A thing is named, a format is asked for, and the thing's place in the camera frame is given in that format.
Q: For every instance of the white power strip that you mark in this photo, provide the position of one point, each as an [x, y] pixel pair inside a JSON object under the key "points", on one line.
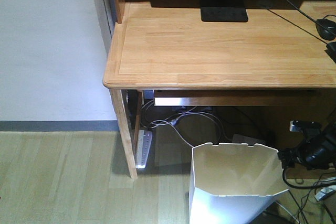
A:
{"points": [[143, 148]]}

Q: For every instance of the black monitor stand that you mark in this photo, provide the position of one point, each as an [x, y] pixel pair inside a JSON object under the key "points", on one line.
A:
{"points": [[223, 11]]}

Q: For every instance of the black computer mouse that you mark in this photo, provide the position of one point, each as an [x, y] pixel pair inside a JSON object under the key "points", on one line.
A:
{"points": [[326, 29]]}

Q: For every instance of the white plastic trash bin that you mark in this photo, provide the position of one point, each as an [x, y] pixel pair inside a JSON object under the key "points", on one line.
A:
{"points": [[233, 183]]}

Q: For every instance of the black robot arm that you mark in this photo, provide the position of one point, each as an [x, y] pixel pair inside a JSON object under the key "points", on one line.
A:
{"points": [[308, 135]]}

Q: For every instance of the wooden desk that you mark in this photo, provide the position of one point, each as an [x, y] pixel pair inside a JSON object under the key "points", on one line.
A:
{"points": [[274, 59]]}

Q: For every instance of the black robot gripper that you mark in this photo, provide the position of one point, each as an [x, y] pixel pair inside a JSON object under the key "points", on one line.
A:
{"points": [[318, 153]]}

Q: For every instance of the black device at desk edge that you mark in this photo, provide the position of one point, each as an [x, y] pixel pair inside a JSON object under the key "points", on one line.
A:
{"points": [[331, 50]]}

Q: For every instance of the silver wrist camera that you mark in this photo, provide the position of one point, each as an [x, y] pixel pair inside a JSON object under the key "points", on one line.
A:
{"points": [[300, 126]]}

